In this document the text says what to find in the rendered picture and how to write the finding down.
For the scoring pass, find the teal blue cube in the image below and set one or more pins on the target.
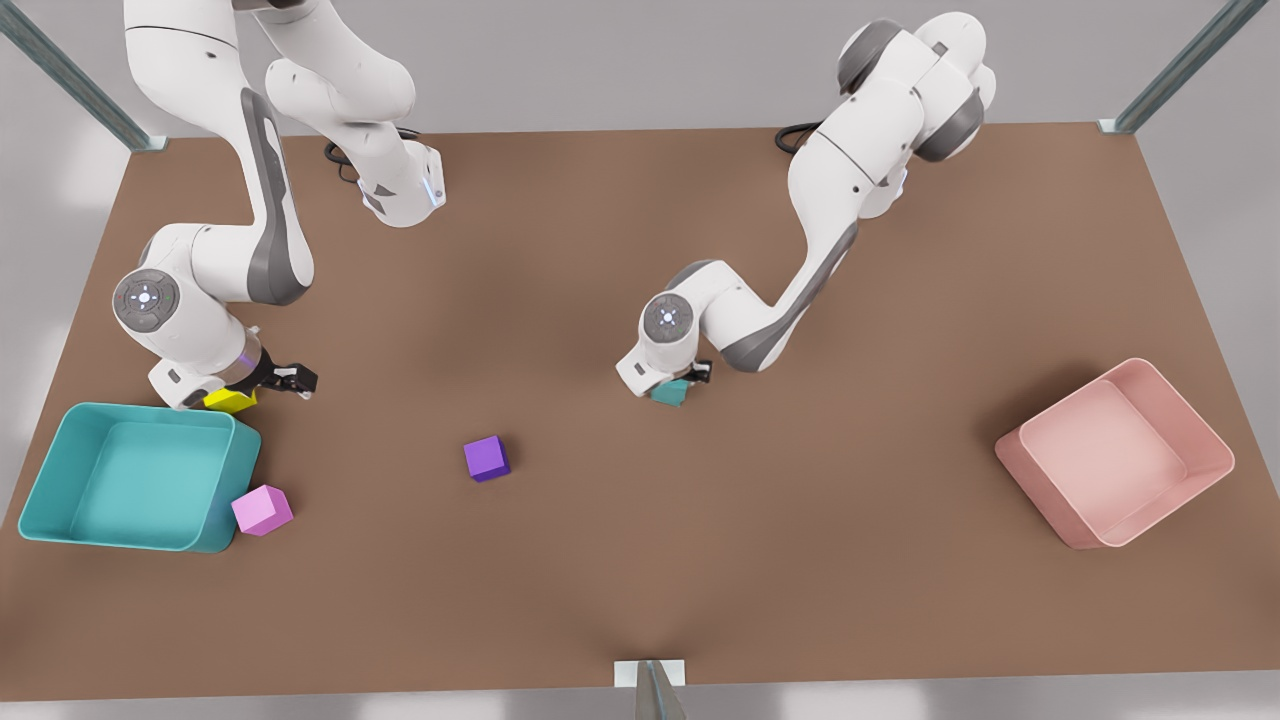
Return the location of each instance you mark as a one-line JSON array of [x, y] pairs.
[[670, 393]]

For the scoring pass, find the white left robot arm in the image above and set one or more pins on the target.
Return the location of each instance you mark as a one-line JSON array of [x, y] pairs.
[[840, 190]]

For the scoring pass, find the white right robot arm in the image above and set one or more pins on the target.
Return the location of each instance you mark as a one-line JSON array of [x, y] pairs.
[[275, 215]]

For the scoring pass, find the yellow cube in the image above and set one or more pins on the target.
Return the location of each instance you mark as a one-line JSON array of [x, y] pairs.
[[230, 401]]

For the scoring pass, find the pink cube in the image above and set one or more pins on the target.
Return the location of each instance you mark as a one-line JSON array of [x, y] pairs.
[[262, 511]]

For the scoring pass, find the teal tray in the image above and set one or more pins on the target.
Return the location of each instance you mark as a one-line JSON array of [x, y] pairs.
[[140, 480]]

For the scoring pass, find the purple cube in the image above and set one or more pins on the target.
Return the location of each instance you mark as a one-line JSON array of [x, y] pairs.
[[487, 459]]

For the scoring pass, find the pink tray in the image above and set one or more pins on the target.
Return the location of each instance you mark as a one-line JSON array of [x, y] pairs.
[[1115, 455]]

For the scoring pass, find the silver frame post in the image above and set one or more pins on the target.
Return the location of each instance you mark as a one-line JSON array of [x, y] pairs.
[[652, 690], [1180, 65], [70, 75]]

